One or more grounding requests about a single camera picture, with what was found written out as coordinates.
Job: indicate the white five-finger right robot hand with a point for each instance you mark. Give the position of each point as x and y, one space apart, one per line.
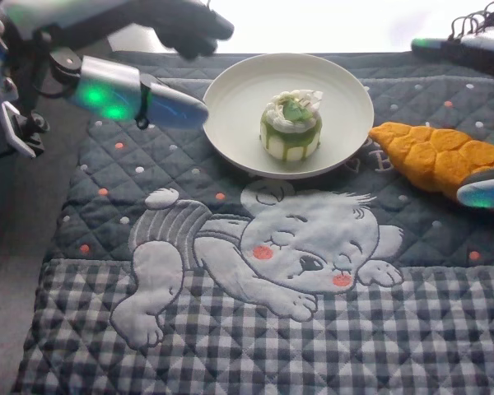
457 49

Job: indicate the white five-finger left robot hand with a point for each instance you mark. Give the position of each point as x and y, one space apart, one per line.
107 14

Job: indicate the orange braided bread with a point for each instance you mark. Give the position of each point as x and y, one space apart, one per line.
432 152

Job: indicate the green and white toy cake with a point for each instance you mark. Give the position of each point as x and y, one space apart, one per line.
290 131

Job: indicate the white round plate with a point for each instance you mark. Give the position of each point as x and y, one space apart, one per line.
239 107

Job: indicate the grey quilt with bear print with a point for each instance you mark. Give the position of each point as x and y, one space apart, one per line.
230 337

